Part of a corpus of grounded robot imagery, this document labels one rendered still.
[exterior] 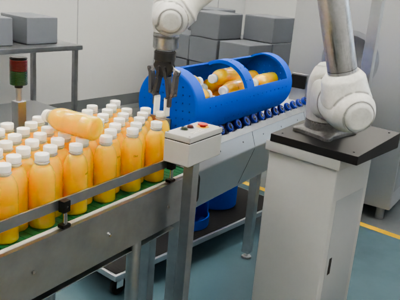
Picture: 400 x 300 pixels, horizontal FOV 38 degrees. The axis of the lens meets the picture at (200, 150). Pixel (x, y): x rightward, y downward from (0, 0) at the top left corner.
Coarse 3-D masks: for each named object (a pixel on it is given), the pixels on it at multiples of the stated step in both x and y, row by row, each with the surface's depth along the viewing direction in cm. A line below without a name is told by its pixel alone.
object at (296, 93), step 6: (294, 72) 337; (294, 78) 334; (300, 78) 332; (306, 78) 331; (294, 84) 335; (300, 84) 333; (306, 84) 332; (294, 90) 337; (300, 90) 335; (306, 90) 334; (294, 96) 338; (300, 96) 336; (306, 96) 336
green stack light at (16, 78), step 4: (12, 72) 206; (16, 72) 205; (20, 72) 206; (24, 72) 207; (12, 76) 206; (16, 76) 206; (20, 76) 206; (24, 76) 207; (12, 80) 206; (16, 80) 206; (20, 80) 207; (24, 80) 208; (12, 84) 207; (16, 84) 207; (20, 84) 207; (24, 84) 208
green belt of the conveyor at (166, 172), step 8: (176, 168) 215; (168, 176) 206; (144, 184) 197; (152, 184) 198; (120, 192) 188; (128, 192) 189; (136, 192) 190; (88, 208) 174; (96, 208) 174; (72, 216) 168; (56, 224) 162; (24, 232) 156; (32, 232) 156; (40, 232) 157; (0, 248) 146
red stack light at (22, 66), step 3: (9, 60) 206; (12, 60) 204; (27, 60) 208; (9, 63) 206; (12, 63) 205; (15, 63) 204; (18, 63) 205; (21, 63) 205; (24, 63) 206; (27, 63) 208; (9, 66) 207; (12, 66) 205; (15, 66) 205; (18, 66) 205; (21, 66) 205; (24, 66) 206; (27, 66) 208; (9, 69) 207; (12, 69) 205; (15, 69) 205; (18, 69) 205; (21, 69) 206; (24, 69) 206; (27, 69) 209
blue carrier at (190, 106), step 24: (192, 72) 259; (240, 72) 253; (264, 72) 297; (288, 72) 288; (144, 96) 233; (192, 96) 220; (216, 96) 231; (240, 96) 248; (264, 96) 268; (192, 120) 222; (216, 120) 238
